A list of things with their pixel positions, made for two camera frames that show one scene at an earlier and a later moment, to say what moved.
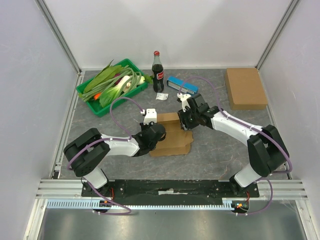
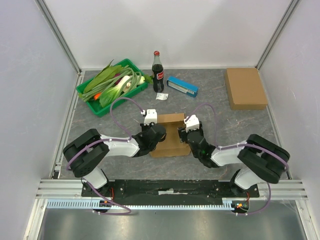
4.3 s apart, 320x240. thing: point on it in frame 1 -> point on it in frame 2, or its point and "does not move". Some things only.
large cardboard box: [245, 89] does not move
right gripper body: [185, 120] -> [183, 132]
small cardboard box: [177, 141] does not move
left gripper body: [144, 128] does not move
